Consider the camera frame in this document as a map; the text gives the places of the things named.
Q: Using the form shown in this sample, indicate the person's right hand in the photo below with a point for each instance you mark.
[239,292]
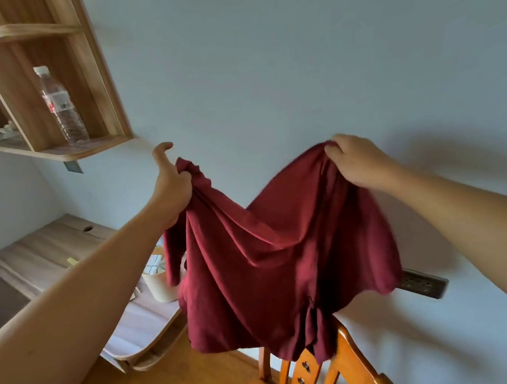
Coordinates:
[363,161]

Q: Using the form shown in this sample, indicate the person's left hand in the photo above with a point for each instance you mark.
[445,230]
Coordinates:
[173,192]

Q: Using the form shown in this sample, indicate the dark red shirt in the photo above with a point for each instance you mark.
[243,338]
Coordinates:
[269,267]

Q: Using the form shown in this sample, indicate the person's right forearm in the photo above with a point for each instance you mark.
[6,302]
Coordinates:
[502,233]

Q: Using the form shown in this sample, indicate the person's left forearm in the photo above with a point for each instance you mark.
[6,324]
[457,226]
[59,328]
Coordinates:
[65,331]

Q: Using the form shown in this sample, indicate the white cylindrical jar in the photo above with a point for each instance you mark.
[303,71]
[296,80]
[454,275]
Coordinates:
[161,286]

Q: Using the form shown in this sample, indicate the clear plastic bottle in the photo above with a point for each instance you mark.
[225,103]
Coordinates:
[63,108]

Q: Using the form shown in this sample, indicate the white crumpled paper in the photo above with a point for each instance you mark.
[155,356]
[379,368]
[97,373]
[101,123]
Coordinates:
[7,131]

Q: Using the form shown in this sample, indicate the orange wooden chair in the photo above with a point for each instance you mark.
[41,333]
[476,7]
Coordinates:
[356,373]

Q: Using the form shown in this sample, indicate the small grey wall outlet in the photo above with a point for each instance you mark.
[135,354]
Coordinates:
[74,167]

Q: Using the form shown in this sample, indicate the grey wall socket panel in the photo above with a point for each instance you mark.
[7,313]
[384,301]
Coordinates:
[426,284]

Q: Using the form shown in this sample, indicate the wooden wall shelf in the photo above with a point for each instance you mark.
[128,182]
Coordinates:
[85,81]

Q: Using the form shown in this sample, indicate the wooden wall-mounted desk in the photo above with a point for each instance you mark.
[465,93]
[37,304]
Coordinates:
[39,254]

